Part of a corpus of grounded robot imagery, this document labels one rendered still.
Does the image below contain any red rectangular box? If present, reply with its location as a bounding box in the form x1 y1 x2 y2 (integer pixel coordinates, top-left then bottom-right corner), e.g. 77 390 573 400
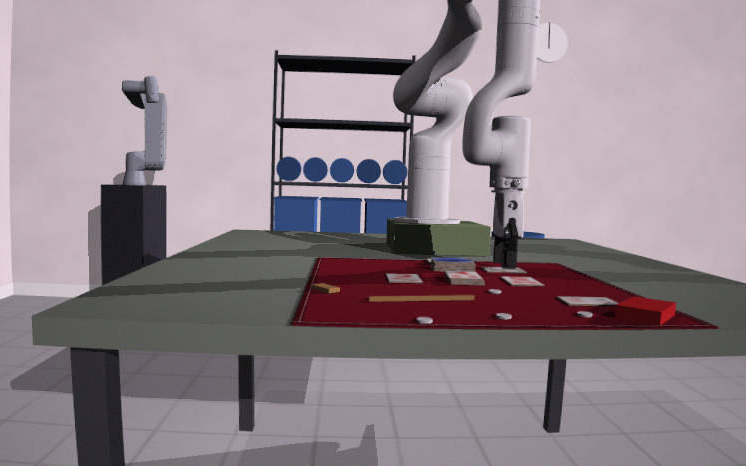
615 296 676 325

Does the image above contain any tan flat block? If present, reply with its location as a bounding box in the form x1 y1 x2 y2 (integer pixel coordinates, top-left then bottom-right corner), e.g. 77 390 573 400
312 283 340 293

